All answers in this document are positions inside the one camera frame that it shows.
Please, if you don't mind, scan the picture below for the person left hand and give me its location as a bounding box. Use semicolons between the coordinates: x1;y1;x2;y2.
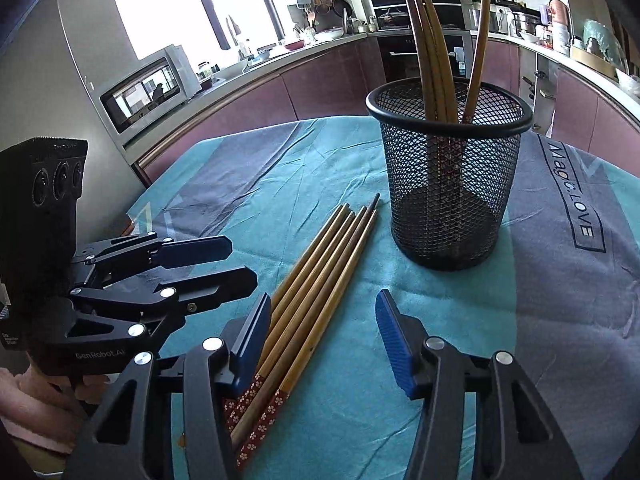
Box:
1;363;112;455

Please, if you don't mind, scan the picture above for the blue grey tablecloth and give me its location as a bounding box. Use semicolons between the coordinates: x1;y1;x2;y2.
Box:
128;116;639;479

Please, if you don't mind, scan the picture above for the white microwave oven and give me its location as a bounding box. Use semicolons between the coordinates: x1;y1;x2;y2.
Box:
90;44;201;148

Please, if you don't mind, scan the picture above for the white bowl on counter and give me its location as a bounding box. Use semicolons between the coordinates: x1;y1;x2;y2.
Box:
214;60;247;80

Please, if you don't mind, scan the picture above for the black mesh pen holder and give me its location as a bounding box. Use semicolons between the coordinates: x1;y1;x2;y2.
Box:
366;78;533;271

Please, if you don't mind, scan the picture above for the black built-in oven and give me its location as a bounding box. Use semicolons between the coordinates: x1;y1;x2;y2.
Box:
376;29;471;84

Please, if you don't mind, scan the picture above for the black range hood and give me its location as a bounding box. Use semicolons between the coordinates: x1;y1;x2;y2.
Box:
371;0;469;30

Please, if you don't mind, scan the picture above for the teal covered appliance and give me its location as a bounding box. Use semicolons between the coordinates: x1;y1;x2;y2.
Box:
582;20;626;68

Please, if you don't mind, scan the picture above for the pink kettle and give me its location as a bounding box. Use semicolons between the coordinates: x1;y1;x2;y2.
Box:
548;0;570;56

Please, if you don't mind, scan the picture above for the black tracking camera left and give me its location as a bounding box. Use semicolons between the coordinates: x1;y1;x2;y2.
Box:
1;138;88;350

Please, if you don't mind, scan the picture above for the window frame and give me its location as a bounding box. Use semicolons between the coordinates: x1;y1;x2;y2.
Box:
115;0;283;67

